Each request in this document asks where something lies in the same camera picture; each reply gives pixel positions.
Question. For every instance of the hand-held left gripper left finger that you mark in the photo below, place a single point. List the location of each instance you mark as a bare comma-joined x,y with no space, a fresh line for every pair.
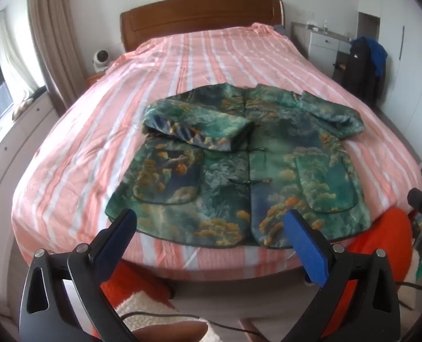
120,233

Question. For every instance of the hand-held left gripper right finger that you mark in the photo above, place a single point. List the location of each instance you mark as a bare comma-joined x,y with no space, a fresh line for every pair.
308,249

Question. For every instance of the green printed jacket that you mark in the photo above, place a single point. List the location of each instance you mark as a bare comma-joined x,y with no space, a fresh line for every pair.
225,171

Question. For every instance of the person's left hand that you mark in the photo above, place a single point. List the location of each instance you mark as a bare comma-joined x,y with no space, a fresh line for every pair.
171,332

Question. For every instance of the person's orange clothing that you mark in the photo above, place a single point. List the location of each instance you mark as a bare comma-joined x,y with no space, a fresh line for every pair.
378,231

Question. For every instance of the white fluffy sleeve cuff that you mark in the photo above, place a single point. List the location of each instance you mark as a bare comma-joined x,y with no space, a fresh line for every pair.
139,302

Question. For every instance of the white window seat cabinet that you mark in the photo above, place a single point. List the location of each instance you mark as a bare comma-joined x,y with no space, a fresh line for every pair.
11,149

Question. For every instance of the white wardrobe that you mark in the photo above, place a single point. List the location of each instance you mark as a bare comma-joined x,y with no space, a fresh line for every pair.
410,60

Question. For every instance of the dark hanging jacket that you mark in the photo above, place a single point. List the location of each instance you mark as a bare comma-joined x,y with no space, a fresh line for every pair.
358,71

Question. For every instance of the blue cloth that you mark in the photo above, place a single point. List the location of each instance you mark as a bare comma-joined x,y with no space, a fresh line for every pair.
377,55

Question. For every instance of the wooden nightstand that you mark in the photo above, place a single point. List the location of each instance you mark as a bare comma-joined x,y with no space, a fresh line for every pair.
95,77

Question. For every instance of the white round fan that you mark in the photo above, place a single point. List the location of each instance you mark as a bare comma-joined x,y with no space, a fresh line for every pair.
101,60

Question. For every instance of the white drawer cabinet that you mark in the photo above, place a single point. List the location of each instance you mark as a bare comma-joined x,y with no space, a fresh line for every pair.
326,42

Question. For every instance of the bed with pink striped sheet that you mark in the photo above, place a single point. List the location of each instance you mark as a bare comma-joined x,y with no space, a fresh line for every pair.
196,60

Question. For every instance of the beige curtain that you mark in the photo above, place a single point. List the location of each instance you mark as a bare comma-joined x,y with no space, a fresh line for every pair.
56,39

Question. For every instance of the white sheer curtain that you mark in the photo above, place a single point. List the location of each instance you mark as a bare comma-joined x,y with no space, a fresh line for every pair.
16,53

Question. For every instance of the wooden headboard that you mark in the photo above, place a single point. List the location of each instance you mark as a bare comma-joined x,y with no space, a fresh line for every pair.
200,16

